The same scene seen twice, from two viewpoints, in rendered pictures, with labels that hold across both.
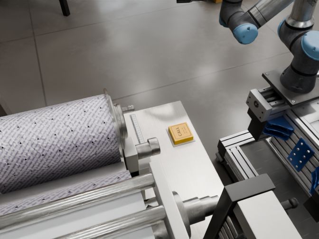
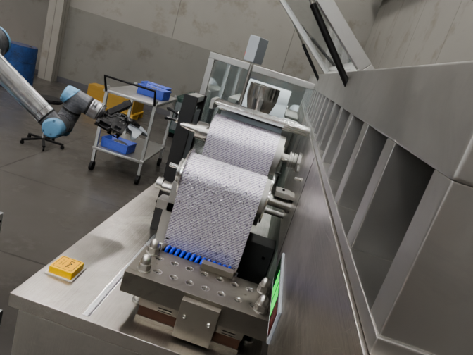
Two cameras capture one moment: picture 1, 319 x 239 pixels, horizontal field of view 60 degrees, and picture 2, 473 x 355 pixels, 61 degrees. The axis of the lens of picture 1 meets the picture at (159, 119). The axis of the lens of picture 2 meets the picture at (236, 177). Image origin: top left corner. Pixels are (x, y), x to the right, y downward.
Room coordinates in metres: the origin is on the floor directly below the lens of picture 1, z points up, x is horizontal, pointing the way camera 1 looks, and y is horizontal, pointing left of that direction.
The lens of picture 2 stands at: (1.38, 0.66, 1.61)
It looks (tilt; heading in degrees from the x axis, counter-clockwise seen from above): 16 degrees down; 202
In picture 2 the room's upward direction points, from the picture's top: 17 degrees clockwise
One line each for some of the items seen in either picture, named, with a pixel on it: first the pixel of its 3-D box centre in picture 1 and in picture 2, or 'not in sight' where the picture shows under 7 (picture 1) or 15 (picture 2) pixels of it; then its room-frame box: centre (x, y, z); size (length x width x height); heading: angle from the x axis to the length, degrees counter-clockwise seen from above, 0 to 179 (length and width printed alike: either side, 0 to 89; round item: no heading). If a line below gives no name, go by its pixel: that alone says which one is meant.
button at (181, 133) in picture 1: (180, 133); (66, 267); (0.58, -0.07, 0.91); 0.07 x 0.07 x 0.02; 18
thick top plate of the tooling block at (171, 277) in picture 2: not in sight; (202, 290); (0.48, 0.31, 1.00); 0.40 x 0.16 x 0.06; 108
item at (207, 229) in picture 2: not in sight; (207, 232); (0.38, 0.23, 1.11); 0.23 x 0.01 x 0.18; 108
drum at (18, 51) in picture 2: not in sight; (18, 66); (-3.54, -5.76, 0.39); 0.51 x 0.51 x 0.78
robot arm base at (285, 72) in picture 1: (301, 73); not in sight; (0.94, -0.64, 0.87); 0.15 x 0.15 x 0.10
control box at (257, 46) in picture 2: not in sight; (254, 49); (-0.18, -0.05, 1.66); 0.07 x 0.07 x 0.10; 81
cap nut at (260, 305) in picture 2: not in sight; (262, 302); (0.47, 0.47, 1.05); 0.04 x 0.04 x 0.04
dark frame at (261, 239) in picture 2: not in sight; (217, 255); (0.26, 0.24, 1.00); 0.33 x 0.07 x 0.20; 108
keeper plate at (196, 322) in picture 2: not in sight; (196, 322); (0.56, 0.35, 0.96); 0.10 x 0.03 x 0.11; 108
